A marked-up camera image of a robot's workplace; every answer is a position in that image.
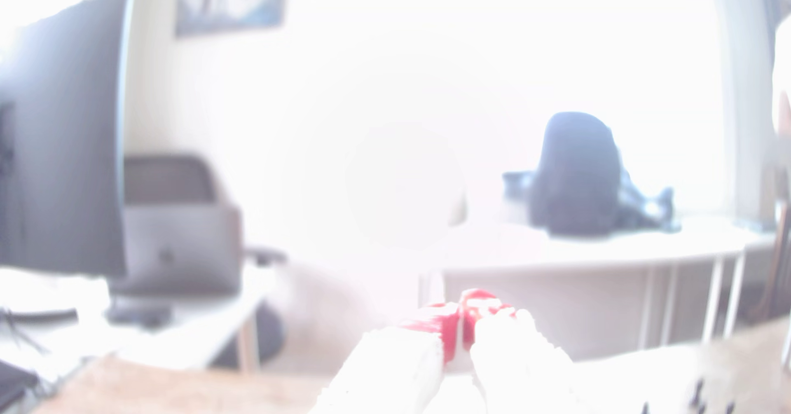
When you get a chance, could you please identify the dark blue backpack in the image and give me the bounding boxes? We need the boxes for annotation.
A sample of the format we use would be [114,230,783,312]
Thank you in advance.
[529,111,624,237]

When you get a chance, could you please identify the white desk with thin legs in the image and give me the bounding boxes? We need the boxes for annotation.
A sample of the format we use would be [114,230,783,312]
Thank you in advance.
[420,215,776,356]

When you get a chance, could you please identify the grey printer box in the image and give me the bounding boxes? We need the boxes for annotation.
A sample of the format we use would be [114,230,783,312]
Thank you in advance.
[111,153,243,299]

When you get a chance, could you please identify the framed wall picture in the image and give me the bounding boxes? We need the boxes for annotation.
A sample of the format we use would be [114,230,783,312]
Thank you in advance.
[176,0,289,37]

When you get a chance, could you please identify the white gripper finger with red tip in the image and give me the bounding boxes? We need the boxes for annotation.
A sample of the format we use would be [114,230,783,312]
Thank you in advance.
[461,288,595,414]
[308,303,461,414]

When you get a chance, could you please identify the dark computer monitor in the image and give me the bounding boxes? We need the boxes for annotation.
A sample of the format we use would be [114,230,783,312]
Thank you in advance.
[0,0,135,279]

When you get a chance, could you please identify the white side table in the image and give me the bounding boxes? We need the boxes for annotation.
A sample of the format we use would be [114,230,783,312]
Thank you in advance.
[0,266,279,381]

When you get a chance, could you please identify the dark clutter beside backpack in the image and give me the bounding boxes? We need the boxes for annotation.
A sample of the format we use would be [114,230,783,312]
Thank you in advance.
[618,173,682,234]

